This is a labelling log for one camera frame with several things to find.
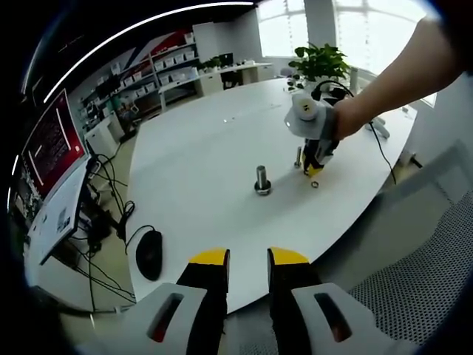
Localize white low cabinet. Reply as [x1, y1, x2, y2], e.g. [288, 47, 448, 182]
[84, 112, 125, 156]

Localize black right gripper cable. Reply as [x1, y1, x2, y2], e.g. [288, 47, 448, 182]
[312, 79, 398, 184]

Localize storage shelf with white bins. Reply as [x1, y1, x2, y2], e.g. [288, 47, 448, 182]
[79, 31, 199, 112]

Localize person's right hand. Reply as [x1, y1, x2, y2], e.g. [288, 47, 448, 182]
[333, 97, 373, 143]

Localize bright window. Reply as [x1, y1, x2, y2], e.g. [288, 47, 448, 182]
[256, 0, 437, 75]

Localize black mouse cable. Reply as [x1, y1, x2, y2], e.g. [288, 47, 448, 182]
[124, 223, 156, 256]

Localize large potted green plant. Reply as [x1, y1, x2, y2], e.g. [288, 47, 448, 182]
[287, 43, 352, 84]

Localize white handheld controller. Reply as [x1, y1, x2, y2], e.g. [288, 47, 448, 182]
[364, 116, 391, 140]

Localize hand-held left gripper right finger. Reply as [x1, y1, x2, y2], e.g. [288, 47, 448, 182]
[267, 246, 415, 355]

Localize large threaded steel stud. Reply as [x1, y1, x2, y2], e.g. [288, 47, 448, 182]
[253, 165, 273, 197]

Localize white monitor desk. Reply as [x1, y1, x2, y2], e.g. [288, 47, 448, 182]
[27, 158, 92, 266]

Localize long curved ceiling light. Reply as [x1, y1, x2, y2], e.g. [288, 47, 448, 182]
[43, 0, 256, 104]

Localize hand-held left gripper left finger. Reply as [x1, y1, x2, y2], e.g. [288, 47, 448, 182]
[79, 246, 231, 355]

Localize long white background table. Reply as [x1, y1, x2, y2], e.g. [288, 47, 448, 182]
[157, 61, 274, 108]

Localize large red-screen monitor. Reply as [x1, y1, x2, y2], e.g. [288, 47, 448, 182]
[20, 87, 89, 203]

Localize small desk plant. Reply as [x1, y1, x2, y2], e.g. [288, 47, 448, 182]
[201, 57, 222, 73]

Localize tangle of black floor cables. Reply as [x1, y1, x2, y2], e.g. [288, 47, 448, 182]
[73, 153, 137, 311]

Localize grey mesh office chair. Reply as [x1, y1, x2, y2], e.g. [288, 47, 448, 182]
[221, 139, 469, 355]

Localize black computer mouse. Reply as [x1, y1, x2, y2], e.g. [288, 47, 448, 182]
[135, 229, 163, 281]

